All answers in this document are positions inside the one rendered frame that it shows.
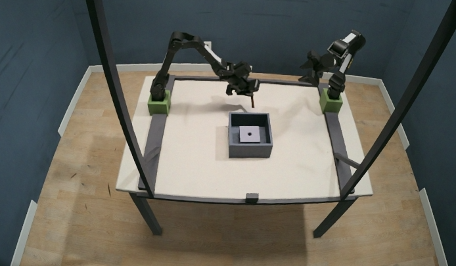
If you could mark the white plate with round hole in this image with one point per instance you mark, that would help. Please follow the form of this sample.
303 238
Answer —
249 135

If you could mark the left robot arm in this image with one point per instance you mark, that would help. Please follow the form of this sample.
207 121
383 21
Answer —
218 65

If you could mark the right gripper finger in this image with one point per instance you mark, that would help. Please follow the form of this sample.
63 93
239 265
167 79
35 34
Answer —
307 65
305 79

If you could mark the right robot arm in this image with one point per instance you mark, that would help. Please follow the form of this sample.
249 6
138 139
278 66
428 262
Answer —
340 52

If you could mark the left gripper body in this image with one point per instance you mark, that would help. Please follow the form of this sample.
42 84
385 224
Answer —
252 86

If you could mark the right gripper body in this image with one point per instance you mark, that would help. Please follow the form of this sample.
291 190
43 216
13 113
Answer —
314 78

